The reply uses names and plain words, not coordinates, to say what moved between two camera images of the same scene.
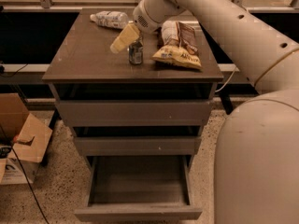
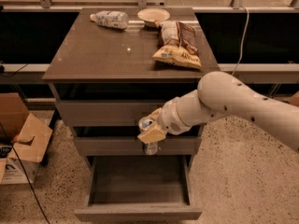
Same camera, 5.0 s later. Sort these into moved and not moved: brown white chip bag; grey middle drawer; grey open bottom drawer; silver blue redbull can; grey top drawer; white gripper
Moved: white gripper; silver blue redbull can
Not moved: grey middle drawer; brown white chip bag; grey open bottom drawer; grey top drawer
